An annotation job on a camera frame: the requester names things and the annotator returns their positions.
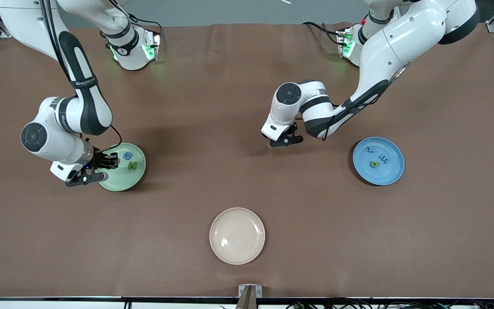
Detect tangled black floor cables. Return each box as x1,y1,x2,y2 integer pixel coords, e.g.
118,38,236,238
286,298,494,309

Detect light green plate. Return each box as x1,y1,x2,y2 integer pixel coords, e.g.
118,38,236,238
97,143,147,192

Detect metal bracket with post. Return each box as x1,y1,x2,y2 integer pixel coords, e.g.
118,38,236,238
236,285,262,309

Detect metal base connector box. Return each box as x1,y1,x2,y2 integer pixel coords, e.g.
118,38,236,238
336,27,355,58
143,29,162,61

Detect beige plate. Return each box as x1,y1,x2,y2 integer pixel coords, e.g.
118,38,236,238
209,207,266,265

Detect brown table mat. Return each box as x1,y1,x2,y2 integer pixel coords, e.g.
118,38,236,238
0,22,494,299

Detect blue plate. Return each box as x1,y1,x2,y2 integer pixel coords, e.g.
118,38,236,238
352,136,405,186

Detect black base cable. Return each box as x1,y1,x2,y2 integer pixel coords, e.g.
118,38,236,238
116,12,164,43
302,21,344,45

